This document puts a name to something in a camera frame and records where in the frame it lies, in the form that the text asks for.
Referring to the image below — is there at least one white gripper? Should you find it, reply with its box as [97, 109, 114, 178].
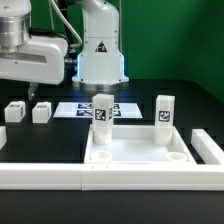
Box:
[0, 36, 68, 100]

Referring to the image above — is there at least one white square table top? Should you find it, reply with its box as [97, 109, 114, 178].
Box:
[84, 125, 196, 165]

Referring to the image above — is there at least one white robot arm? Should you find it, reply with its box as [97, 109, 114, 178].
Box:
[0, 0, 129, 96]

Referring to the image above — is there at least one white marker sheet with tags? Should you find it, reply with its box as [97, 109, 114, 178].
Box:
[54, 102, 142, 119]

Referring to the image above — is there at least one white U-shaped obstacle fence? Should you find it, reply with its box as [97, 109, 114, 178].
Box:
[0, 129, 224, 191]

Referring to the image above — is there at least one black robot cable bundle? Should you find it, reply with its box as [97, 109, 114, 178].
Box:
[63, 0, 81, 66]

